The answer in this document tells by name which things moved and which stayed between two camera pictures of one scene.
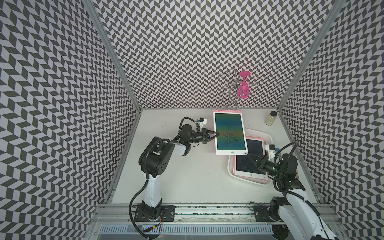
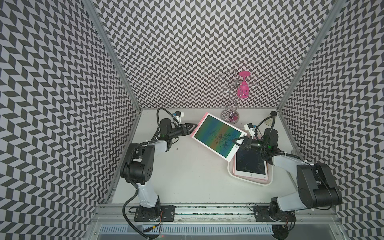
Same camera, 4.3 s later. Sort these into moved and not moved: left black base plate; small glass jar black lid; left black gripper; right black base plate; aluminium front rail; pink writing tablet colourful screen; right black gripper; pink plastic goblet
Moved: pink writing tablet colourful screen; right black gripper; left black gripper
Not moved: pink plastic goblet; aluminium front rail; small glass jar black lid; left black base plate; right black base plate
